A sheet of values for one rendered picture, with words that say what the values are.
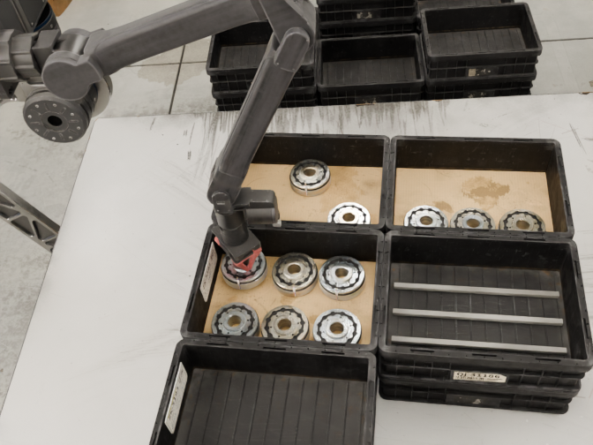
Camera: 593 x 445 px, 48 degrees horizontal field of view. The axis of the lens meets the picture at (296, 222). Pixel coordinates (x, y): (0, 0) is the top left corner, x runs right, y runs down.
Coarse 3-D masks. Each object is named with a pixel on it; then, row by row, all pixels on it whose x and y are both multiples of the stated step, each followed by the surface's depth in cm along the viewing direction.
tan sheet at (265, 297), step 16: (368, 272) 152; (224, 288) 153; (256, 288) 152; (272, 288) 152; (368, 288) 149; (224, 304) 150; (256, 304) 149; (272, 304) 149; (288, 304) 149; (304, 304) 148; (320, 304) 148; (336, 304) 147; (352, 304) 147; (368, 304) 147; (208, 320) 148; (368, 320) 144; (368, 336) 142
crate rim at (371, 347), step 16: (256, 224) 151; (208, 240) 149; (384, 240) 146; (192, 288) 142; (192, 304) 139; (192, 336) 134; (208, 336) 134; (224, 336) 134; (240, 336) 133; (256, 336) 133
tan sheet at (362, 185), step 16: (256, 176) 174; (272, 176) 174; (288, 176) 173; (336, 176) 172; (352, 176) 171; (368, 176) 171; (288, 192) 170; (336, 192) 168; (352, 192) 168; (368, 192) 167; (288, 208) 166; (304, 208) 166; (320, 208) 165; (368, 208) 164
